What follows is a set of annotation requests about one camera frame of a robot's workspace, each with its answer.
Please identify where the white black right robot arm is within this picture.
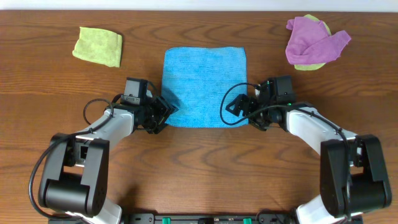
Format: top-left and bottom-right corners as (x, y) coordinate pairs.
(220, 91), (392, 223)

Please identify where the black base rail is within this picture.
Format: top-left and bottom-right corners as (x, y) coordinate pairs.
(119, 213), (298, 224)

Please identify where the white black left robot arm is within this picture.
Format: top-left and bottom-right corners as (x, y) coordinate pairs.
(31, 95), (177, 223)

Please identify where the blue microfiber cloth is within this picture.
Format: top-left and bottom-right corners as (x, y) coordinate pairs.
(162, 47), (247, 128)

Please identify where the folded green cloth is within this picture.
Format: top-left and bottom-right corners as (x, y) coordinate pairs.
(72, 27), (123, 68)

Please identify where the green cloth under purple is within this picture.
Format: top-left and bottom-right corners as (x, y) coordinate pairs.
(294, 14), (331, 71)

